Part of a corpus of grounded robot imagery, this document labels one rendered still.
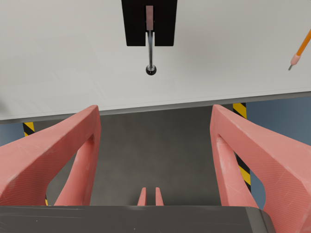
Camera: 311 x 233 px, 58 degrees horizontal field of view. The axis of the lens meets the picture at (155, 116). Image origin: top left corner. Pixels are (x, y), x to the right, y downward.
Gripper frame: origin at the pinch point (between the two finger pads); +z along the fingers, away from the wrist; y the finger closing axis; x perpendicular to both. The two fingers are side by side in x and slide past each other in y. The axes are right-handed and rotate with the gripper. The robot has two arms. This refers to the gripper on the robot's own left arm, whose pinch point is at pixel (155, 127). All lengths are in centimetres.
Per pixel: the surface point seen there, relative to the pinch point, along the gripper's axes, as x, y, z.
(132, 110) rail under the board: 22.1, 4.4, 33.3
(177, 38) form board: 5.4, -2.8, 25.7
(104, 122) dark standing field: 79, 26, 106
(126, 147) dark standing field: 90, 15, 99
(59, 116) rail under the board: 24.2, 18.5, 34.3
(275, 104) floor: 65, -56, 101
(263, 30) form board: 4.3, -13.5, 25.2
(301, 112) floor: 68, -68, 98
